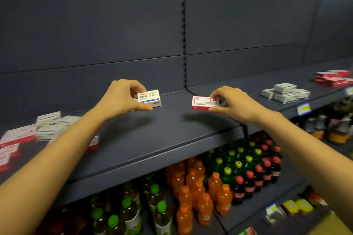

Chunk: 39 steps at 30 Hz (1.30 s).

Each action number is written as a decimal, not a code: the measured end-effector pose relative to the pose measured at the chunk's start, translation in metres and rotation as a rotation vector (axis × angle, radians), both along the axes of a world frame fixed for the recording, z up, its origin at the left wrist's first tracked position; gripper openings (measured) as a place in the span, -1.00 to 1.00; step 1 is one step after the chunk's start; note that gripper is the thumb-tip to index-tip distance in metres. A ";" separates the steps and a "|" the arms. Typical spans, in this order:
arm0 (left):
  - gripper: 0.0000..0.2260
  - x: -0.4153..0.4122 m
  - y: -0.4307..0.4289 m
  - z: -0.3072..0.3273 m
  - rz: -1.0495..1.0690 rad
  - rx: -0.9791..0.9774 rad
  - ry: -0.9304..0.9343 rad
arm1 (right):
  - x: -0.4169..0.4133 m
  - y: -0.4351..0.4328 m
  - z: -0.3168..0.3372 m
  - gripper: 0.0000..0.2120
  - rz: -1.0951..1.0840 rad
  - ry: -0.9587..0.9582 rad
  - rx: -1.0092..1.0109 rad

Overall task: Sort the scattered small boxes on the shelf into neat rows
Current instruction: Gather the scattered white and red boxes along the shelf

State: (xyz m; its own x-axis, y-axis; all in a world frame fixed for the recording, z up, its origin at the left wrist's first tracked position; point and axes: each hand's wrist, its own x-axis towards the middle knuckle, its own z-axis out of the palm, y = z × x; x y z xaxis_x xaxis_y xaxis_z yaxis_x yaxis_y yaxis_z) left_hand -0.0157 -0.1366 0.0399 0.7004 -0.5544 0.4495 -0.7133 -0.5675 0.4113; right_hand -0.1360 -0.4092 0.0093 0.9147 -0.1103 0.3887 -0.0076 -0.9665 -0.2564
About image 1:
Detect stack of red boxes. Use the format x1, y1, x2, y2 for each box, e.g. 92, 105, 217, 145
314, 69, 353, 88

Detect red green snack packet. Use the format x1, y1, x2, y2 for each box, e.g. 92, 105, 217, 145
238, 226, 258, 235

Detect red and white boxes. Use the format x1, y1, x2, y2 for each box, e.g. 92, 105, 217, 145
0, 123, 100, 173

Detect yellow-lidded jar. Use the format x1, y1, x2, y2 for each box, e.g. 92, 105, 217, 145
305, 187, 328, 207

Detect dark grey metal shelf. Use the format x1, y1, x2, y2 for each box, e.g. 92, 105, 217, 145
0, 0, 353, 235

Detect white green snack packet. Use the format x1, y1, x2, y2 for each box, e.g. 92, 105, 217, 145
265, 203, 286, 225

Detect group of yellow-capped green bottles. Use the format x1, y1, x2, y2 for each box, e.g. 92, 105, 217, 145
206, 140, 263, 186

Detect red box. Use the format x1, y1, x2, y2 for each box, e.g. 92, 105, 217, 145
192, 96, 220, 111

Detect group of green-capped tea bottles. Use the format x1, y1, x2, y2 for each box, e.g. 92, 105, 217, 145
90, 173, 175, 235

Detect person's left forearm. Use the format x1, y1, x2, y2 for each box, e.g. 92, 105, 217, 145
0, 106, 108, 235

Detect group of red-capped amber bottles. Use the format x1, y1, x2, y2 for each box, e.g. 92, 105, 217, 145
36, 204, 92, 235

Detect group of orange soda bottles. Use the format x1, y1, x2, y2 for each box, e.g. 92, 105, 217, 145
165, 156, 234, 235

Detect person's right forearm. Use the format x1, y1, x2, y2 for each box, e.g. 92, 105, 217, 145
259, 109, 353, 230

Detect white blue paperclip boxes group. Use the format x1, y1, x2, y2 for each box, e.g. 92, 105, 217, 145
260, 82, 311, 105

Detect person's right hand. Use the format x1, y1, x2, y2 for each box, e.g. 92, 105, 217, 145
208, 85, 270, 125

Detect group of red-capped cola bottles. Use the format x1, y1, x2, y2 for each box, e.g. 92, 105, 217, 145
230, 132, 283, 206

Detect person's left hand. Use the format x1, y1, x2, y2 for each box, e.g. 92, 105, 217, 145
92, 79, 153, 121

